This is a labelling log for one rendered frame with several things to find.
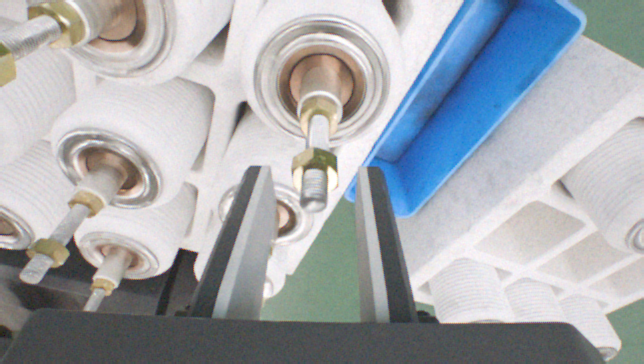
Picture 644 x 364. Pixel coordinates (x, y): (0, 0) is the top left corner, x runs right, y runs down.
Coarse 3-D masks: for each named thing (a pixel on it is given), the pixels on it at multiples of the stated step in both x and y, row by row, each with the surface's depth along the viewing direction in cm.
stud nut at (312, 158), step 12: (300, 156) 11; (312, 156) 11; (324, 156) 11; (336, 156) 12; (300, 168) 11; (312, 168) 11; (324, 168) 11; (336, 168) 11; (300, 180) 12; (336, 180) 11
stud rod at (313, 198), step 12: (312, 120) 14; (324, 120) 14; (312, 132) 13; (324, 132) 13; (312, 144) 12; (324, 144) 13; (312, 180) 11; (324, 180) 11; (300, 192) 11; (312, 192) 10; (324, 192) 11; (300, 204) 11; (312, 204) 10; (324, 204) 10
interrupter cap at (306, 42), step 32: (288, 32) 15; (320, 32) 15; (352, 32) 15; (256, 64) 16; (288, 64) 16; (320, 64) 16; (352, 64) 16; (384, 64) 16; (256, 96) 17; (288, 96) 18; (352, 96) 18; (384, 96) 17; (288, 128) 19; (352, 128) 19
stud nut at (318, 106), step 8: (312, 104) 14; (320, 104) 14; (328, 104) 14; (304, 112) 14; (312, 112) 14; (320, 112) 14; (328, 112) 14; (336, 112) 14; (304, 120) 14; (328, 120) 14; (336, 120) 14; (304, 128) 14; (336, 128) 14
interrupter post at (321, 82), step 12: (312, 72) 16; (324, 72) 16; (312, 84) 15; (324, 84) 15; (336, 84) 16; (300, 96) 15; (312, 96) 15; (324, 96) 15; (336, 96) 15; (300, 108) 15
